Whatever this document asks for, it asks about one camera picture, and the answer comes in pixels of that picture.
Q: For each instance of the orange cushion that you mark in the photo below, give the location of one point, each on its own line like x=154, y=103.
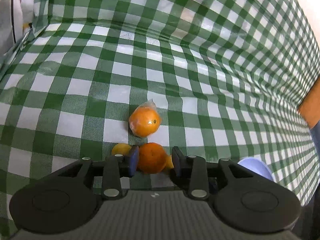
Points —
x=310, y=106

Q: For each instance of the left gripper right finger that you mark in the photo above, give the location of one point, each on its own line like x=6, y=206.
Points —
x=200, y=179

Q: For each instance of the grey cushion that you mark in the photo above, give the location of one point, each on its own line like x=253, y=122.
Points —
x=11, y=17

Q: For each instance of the light blue plate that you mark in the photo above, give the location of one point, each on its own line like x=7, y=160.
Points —
x=257, y=166

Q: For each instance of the green checkered sofa cover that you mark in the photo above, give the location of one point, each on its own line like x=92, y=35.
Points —
x=227, y=77

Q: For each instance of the plastic wrapped orange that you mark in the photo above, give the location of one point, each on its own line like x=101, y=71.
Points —
x=145, y=119

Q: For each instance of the small yellow fruit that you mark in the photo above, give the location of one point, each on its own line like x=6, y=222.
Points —
x=169, y=164
x=121, y=148

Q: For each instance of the bare orange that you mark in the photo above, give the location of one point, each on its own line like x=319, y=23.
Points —
x=152, y=158

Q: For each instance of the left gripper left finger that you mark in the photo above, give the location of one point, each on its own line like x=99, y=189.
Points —
x=111, y=170

